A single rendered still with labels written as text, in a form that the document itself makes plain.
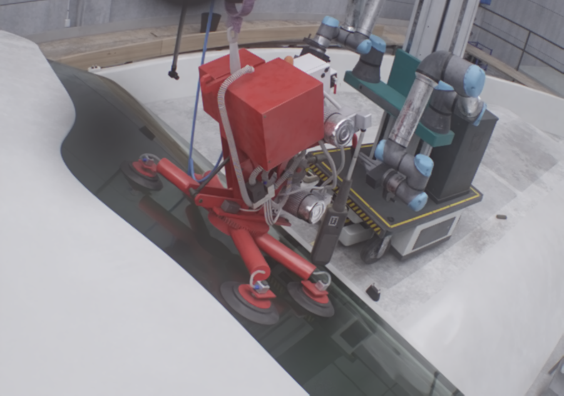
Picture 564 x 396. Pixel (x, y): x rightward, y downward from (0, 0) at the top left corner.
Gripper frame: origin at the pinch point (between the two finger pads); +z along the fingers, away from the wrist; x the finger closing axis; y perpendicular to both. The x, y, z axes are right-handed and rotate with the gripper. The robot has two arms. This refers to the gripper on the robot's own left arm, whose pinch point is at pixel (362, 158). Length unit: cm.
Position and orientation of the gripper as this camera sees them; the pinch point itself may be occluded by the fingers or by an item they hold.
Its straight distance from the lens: 185.6
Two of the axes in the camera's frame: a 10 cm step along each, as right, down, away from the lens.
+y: -0.3, -7.2, -6.9
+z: -6.3, -5.3, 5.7
